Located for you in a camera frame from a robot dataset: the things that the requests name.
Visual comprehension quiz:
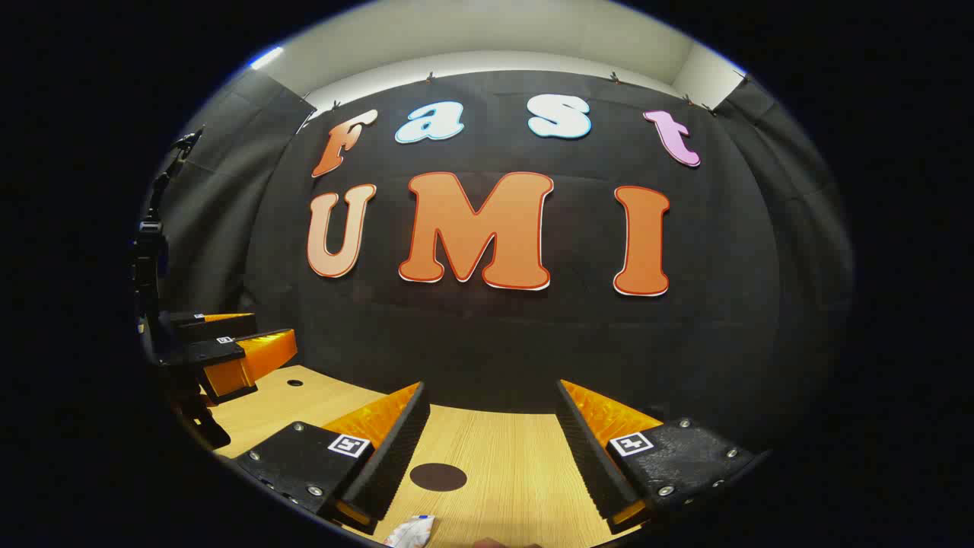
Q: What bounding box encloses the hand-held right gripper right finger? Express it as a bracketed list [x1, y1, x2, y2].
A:
[554, 379, 762, 535]

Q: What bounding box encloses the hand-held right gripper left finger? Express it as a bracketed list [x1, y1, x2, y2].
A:
[232, 381, 431, 535]

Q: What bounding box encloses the white toothpaste tube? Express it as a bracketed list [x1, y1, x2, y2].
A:
[383, 515, 437, 548]

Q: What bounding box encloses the wooden desktop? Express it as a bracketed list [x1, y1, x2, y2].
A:
[179, 364, 670, 548]

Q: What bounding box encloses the dark grey side curtain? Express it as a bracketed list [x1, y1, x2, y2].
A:
[715, 76, 857, 457]
[152, 68, 317, 320]

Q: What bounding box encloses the black backdrop cloth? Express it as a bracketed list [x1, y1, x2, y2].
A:
[243, 70, 792, 450]

